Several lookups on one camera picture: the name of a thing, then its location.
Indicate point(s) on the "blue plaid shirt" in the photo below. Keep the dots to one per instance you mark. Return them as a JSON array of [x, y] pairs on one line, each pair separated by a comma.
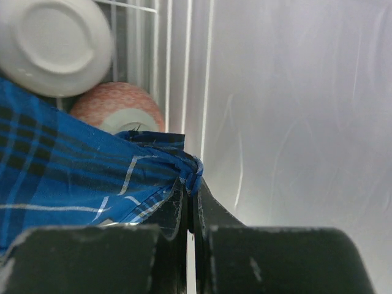
[[59, 171]]

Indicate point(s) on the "pink patterned bowl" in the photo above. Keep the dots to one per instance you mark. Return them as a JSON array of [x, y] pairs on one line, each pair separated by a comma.
[[118, 106]]

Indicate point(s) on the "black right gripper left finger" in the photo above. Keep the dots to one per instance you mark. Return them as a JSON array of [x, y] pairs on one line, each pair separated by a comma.
[[149, 257]]

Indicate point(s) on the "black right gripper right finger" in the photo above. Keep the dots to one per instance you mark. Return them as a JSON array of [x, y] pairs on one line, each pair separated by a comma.
[[231, 257]]

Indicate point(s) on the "white wire dish rack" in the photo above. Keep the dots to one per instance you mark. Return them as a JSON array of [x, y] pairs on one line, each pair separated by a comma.
[[165, 48]]

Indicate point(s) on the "white ceramic bowl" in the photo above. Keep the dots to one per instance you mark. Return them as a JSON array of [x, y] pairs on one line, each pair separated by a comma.
[[55, 48]]

